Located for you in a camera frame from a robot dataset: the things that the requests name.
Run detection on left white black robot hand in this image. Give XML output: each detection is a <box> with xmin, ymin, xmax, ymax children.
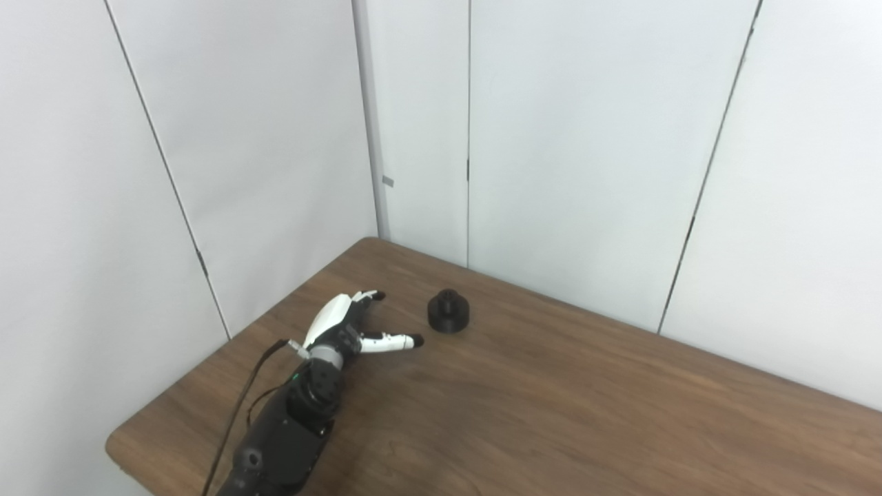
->
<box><xmin>302</xmin><ymin>289</ymin><xmax>424</xmax><ymax>362</ymax></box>

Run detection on round black part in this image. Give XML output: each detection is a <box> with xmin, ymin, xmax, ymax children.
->
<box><xmin>427</xmin><ymin>289</ymin><xmax>476</xmax><ymax>335</ymax></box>

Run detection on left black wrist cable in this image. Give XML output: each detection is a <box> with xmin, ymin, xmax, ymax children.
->
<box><xmin>200</xmin><ymin>338</ymin><xmax>307</xmax><ymax>496</ymax></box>

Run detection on gray wall corner post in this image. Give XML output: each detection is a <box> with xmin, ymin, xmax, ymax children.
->
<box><xmin>351</xmin><ymin>0</ymin><xmax>391</xmax><ymax>240</ymax></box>

